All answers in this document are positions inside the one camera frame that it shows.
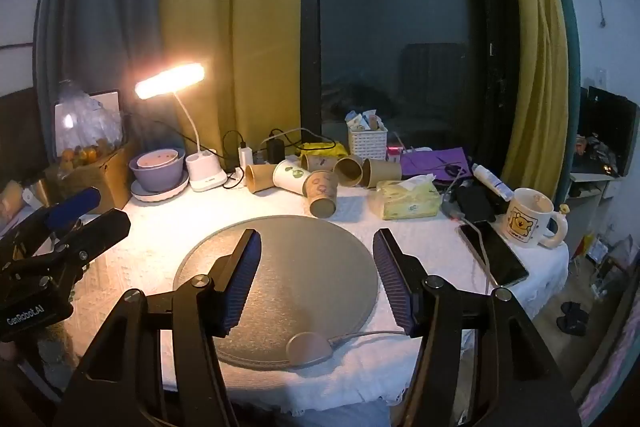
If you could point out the small red device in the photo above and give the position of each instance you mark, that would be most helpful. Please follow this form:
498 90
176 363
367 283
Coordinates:
394 151

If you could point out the black smartphone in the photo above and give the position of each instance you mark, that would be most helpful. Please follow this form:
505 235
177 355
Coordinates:
495 257

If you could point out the purple folder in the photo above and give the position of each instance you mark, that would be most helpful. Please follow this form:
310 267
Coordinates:
430 162

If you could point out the white desk lamp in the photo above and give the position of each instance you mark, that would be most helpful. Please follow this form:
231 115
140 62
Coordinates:
207 174

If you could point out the black slipper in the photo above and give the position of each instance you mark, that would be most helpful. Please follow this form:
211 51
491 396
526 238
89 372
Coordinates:
574 325
570 308

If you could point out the teal curtain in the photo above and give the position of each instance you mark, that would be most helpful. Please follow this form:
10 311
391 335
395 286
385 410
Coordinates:
567 7
100 7

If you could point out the black monitor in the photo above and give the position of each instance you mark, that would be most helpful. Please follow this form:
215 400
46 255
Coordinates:
612 117

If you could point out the purple bowl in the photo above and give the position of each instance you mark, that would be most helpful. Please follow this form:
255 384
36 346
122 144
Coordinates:
150 179

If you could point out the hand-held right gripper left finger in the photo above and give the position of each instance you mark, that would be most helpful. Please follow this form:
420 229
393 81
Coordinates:
244 272

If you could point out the cardboard box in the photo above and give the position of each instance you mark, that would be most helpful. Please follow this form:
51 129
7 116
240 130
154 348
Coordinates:
107 179

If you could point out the white tube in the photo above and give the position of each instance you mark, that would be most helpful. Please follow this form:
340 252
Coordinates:
492 182

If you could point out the black window frame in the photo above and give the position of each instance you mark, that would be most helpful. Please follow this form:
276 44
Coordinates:
310 32

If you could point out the white charger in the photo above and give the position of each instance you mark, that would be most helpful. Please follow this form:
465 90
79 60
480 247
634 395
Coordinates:
245 159

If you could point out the yellow packet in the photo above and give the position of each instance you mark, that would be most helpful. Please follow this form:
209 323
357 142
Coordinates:
322 150

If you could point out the grey mat controller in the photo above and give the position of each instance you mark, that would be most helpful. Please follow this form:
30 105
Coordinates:
307 349

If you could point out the white textured tablecloth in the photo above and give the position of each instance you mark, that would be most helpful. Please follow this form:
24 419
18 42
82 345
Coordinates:
150 247

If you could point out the black charger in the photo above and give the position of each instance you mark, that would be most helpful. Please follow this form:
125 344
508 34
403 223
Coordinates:
275 150

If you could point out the white green-print paper cup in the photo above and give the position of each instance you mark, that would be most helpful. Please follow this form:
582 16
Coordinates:
289 176

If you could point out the white bear-print mug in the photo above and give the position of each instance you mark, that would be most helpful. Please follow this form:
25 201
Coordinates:
527 219

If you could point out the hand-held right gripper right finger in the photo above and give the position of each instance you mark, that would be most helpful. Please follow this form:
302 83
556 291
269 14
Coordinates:
390 272

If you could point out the black pouch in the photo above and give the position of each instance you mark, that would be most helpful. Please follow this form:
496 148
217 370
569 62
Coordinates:
475 203

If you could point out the brown printed paper cup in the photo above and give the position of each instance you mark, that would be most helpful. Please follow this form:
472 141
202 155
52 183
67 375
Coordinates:
322 192

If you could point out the plain brown paper cup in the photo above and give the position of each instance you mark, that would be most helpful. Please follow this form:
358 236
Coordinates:
260 178
382 172
348 170
320 163

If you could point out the white plastic basket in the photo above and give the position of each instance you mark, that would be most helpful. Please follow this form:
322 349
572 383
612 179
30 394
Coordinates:
368 143

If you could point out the yellow-green tissue pack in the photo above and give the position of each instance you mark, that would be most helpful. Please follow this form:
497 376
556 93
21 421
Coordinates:
405 203

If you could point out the round grey heating mat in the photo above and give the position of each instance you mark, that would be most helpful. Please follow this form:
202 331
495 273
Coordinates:
300 267

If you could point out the bunch of sachets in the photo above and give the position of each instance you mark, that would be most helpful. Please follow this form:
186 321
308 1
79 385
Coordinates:
364 119

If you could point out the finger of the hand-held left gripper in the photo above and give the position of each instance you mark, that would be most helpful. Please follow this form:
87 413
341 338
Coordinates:
102 229
72 208

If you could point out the tan paper package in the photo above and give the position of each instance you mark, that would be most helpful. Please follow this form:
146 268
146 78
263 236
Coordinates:
20 199

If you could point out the white side desk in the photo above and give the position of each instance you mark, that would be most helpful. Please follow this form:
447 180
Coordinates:
592 189

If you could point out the white plate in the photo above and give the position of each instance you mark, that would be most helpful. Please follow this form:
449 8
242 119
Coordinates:
172 193

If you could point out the clear plastic bag of oranges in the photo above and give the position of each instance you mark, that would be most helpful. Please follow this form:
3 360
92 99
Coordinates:
87 127

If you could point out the yellow curtain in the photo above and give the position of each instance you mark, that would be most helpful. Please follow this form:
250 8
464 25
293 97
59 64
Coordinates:
537 57
235 7

